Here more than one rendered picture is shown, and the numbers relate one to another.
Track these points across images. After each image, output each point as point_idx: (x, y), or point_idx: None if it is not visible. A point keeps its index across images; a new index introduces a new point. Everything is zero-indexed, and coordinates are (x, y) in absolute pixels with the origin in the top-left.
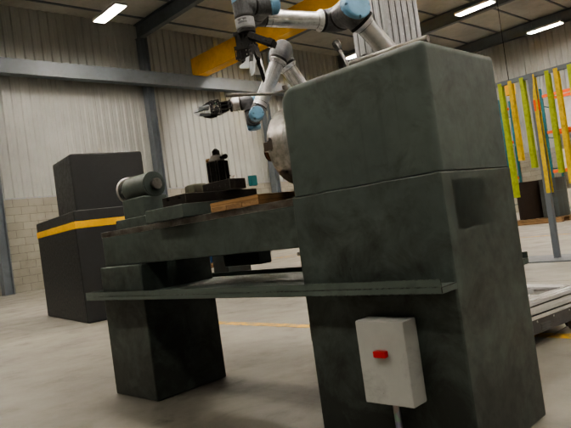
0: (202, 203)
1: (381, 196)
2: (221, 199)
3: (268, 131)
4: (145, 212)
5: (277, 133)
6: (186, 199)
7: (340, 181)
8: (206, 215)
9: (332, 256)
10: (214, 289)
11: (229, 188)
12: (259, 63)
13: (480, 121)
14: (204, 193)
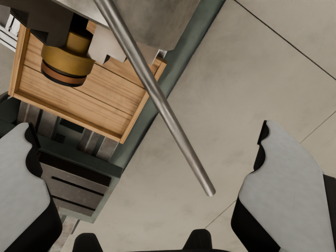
0: (91, 166)
1: None
2: (54, 156)
3: (172, 44)
4: (94, 222)
5: (192, 13)
6: (109, 180)
7: None
8: (117, 145)
9: None
10: (168, 96)
11: (40, 154)
12: (52, 212)
13: None
14: (78, 174)
